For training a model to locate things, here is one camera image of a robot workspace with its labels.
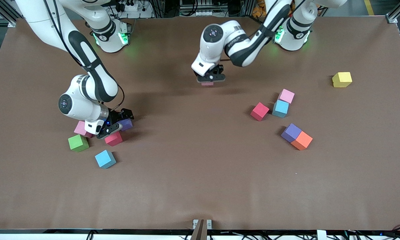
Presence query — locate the red foam cube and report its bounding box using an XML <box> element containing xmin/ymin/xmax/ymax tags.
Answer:
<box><xmin>105</xmin><ymin>131</ymin><xmax>123</xmax><ymax>147</ymax></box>
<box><xmin>250</xmin><ymin>102</ymin><xmax>270</xmax><ymax>121</ymax></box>

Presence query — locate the blue foam cube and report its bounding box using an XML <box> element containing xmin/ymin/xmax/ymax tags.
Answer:
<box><xmin>272</xmin><ymin>99</ymin><xmax>290</xmax><ymax>118</ymax></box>
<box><xmin>95</xmin><ymin>150</ymin><xmax>117</xmax><ymax>169</ymax></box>

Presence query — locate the green foam cube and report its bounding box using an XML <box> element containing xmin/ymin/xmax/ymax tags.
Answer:
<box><xmin>68</xmin><ymin>134</ymin><xmax>90</xmax><ymax>153</ymax></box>

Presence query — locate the bag of orange items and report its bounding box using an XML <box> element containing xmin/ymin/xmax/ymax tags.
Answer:
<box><xmin>252</xmin><ymin>0</ymin><xmax>267</xmax><ymax>18</ymax></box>

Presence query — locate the large white power strip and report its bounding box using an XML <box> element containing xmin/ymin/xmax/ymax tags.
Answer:
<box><xmin>115</xmin><ymin>0</ymin><xmax>154</xmax><ymax>19</ymax></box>

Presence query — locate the orange foam cube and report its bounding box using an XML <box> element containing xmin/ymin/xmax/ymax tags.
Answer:
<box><xmin>291</xmin><ymin>131</ymin><xmax>313</xmax><ymax>151</ymax></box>

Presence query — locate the yellow foam cube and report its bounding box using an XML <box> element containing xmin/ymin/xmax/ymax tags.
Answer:
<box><xmin>332</xmin><ymin>72</ymin><xmax>353</xmax><ymax>88</ymax></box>

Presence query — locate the aluminium frame post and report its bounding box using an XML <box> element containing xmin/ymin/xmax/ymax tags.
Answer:
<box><xmin>152</xmin><ymin>0</ymin><xmax>165</xmax><ymax>18</ymax></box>
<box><xmin>241</xmin><ymin>0</ymin><xmax>255</xmax><ymax>16</ymax></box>

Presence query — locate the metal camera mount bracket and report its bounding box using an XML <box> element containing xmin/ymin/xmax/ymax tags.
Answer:
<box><xmin>191</xmin><ymin>219</ymin><xmax>213</xmax><ymax>240</ymax></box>

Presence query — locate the aluminium frame strut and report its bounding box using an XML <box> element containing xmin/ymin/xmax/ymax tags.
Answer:
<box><xmin>0</xmin><ymin>0</ymin><xmax>24</xmax><ymax>27</ymax></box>
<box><xmin>386</xmin><ymin>0</ymin><xmax>400</xmax><ymax>24</ymax></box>

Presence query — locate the black cable bundle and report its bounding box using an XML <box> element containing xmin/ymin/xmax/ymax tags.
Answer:
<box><xmin>343</xmin><ymin>224</ymin><xmax>400</xmax><ymax>240</ymax></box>

